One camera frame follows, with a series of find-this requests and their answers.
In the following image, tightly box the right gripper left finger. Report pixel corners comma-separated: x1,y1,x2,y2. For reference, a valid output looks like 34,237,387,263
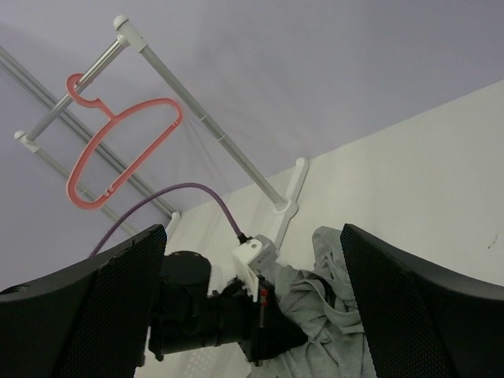
1,224,167,377

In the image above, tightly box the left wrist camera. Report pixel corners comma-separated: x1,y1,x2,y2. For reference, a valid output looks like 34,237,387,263
232,235,278,302

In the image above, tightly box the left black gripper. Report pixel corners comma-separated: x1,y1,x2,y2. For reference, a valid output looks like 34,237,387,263
238,279,308,366

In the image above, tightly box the white clothes rack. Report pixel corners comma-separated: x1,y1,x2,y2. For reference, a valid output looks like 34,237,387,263
1,15,309,246

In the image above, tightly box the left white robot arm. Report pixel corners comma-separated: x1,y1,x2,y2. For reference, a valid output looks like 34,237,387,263
148,251,308,365

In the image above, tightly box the pink plastic hanger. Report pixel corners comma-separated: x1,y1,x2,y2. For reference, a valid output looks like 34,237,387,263
66,73,184,210

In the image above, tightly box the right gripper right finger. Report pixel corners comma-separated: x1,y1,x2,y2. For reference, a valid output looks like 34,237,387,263
340,224,503,377

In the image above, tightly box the grey t shirt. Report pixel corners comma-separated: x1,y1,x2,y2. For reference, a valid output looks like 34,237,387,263
258,227,376,377

